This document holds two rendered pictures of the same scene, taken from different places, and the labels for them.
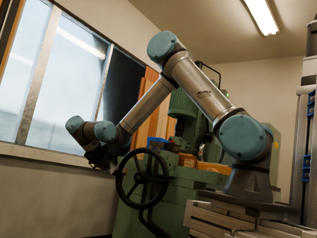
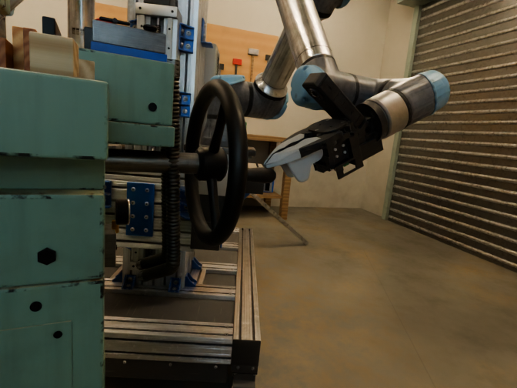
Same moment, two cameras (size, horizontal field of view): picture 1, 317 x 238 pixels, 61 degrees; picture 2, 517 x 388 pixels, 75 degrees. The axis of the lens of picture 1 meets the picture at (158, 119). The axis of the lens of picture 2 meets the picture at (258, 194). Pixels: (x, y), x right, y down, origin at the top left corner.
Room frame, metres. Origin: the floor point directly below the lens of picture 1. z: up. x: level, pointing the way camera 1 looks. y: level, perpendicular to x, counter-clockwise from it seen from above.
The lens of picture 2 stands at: (1.76, 0.44, 0.87)
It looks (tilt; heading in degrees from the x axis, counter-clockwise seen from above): 10 degrees down; 214
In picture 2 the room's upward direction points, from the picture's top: 5 degrees clockwise
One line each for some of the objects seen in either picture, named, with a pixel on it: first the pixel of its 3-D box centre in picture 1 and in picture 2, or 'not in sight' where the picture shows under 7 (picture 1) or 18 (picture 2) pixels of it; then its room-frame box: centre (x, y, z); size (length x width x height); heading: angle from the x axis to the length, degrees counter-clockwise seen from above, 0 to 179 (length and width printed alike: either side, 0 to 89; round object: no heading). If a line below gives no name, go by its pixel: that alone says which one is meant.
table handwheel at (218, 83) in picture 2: (148, 178); (167, 162); (1.38, -0.01, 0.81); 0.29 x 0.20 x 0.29; 61
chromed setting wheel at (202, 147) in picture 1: (203, 151); not in sight; (1.67, -0.31, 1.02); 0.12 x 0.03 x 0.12; 151
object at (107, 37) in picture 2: (164, 146); (123, 44); (1.44, -0.06, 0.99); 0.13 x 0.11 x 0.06; 61
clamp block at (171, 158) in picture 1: (161, 159); (121, 92); (1.44, -0.05, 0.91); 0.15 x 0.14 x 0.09; 61
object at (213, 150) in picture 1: (211, 153); not in sight; (1.70, -0.36, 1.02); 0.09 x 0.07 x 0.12; 61
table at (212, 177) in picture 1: (166, 169); (58, 115); (1.52, -0.09, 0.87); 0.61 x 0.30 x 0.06; 61
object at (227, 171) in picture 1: (189, 165); not in sight; (1.57, -0.22, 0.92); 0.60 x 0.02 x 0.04; 61
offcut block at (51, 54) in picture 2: not in sight; (55, 60); (1.62, 0.12, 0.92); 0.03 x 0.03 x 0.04; 56
